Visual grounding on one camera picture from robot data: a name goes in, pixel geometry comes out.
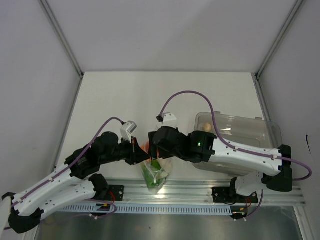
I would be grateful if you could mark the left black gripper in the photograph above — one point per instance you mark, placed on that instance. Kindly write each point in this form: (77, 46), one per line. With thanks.
(140, 155)

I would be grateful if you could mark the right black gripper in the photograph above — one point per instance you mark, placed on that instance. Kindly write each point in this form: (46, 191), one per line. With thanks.
(153, 148)

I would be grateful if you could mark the peach fruit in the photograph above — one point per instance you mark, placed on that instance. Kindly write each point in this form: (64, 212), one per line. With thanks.
(145, 147)

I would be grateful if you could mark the green lettuce leaf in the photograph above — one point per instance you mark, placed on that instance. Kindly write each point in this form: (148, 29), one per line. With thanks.
(151, 170)

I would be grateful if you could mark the clear zip top bag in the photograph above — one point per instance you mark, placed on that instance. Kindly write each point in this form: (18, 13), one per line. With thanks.
(156, 153)

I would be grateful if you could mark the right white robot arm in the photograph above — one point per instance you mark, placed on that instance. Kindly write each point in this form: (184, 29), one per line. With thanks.
(269, 170)

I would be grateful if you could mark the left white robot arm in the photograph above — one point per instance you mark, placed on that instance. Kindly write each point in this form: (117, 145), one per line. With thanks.
(77, 179)

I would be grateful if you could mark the clear plastic food container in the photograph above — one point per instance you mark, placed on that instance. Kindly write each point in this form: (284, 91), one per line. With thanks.
(247, 131)

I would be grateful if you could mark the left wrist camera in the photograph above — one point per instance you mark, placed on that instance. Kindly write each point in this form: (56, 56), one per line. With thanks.
(127, 129)

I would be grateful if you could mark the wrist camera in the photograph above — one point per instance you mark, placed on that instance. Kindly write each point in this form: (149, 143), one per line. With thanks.
(127, 129)
(166, 120)

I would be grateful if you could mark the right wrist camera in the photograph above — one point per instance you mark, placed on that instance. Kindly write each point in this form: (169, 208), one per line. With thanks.
(166, 120)

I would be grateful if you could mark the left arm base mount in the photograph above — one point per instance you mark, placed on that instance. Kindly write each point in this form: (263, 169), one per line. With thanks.
(115, 193)

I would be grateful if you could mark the aluminium mounting rail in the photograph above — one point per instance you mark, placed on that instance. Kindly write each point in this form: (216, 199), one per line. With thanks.
(195, 192)

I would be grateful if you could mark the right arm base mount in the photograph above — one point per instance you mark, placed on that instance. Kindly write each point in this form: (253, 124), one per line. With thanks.
(223, 195)

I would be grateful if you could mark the white slotted cable duct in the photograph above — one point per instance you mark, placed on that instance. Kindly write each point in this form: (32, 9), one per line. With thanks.
(151, 209)

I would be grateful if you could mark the left aluminium frame post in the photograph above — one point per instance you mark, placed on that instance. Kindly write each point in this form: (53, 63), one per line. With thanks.
(53, 21)

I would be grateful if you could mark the aluminium frame post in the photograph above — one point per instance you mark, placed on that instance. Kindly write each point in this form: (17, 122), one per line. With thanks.
(53, 21)
(283, 31)

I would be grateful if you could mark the right aluminium frame post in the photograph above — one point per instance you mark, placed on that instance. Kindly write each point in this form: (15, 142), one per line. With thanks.
(283, 31)

